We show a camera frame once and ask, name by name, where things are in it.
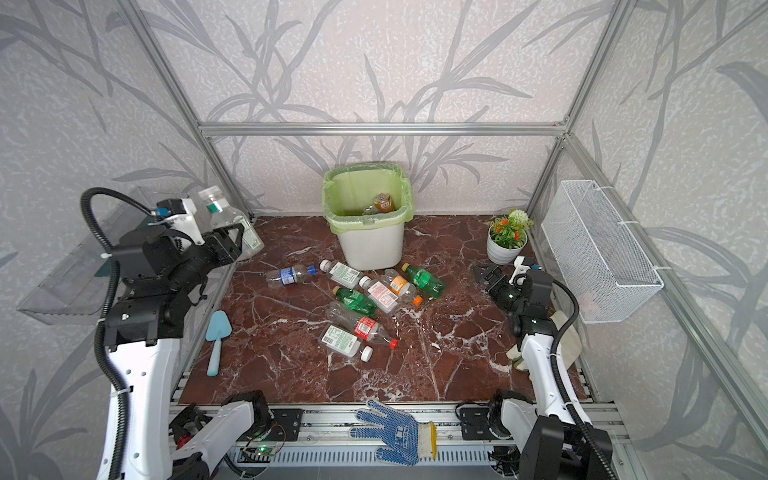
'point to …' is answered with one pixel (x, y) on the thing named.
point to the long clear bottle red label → (343, 317)
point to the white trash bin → (372, 247)
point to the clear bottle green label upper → (341, 273)
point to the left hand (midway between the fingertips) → (238, 219)
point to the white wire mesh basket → (600, 264)
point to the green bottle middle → (357, 301)
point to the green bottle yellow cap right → (425, 282)
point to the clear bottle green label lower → (344, 342)
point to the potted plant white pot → (507, 236)
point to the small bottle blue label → (290, 275)
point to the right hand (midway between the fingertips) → (482, 265)
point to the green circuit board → (266, 450)
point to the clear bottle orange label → (399, 285)
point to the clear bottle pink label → (380, 294)
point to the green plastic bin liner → (351, 187)
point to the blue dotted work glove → (410, 439)
